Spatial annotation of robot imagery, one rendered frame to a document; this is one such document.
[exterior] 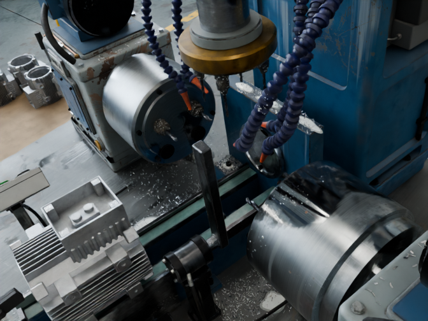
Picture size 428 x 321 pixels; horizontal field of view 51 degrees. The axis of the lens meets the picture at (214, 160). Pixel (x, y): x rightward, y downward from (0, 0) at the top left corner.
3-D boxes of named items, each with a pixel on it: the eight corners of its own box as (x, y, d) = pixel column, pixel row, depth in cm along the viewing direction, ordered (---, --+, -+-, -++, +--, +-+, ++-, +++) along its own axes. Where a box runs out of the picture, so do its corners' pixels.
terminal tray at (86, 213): (109, 199, 91) (98, 174, 86) (134, 230, 84) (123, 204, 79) (54, 231, 86) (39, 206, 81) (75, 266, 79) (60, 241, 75)
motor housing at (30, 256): (120, 234, 104) (94, 176, 91) (162, 289, 91) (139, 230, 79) (39, 285, 96) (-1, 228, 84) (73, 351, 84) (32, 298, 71)
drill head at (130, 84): (162, 92, 147) (144, 21, 130) (230, 143, 123) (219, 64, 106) (94, 127, 138) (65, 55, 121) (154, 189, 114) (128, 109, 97)
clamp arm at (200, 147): (223, 234, 90) (204, 137, 73) (232, 242, 88) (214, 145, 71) (209, 243, 89) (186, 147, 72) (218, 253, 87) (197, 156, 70)
